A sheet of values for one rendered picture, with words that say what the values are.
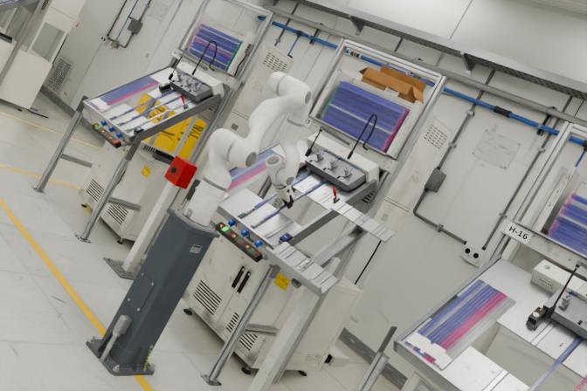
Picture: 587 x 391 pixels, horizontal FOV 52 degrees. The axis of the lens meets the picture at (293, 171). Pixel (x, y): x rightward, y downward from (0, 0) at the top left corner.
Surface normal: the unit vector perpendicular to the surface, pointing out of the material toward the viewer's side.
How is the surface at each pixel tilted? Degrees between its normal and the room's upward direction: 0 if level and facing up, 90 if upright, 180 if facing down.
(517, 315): 45
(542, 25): 90
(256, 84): 90
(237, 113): 90
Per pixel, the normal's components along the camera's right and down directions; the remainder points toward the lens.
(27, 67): 0.65, 0.40
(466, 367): -0.07, -0.81
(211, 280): -0.58, -0.27
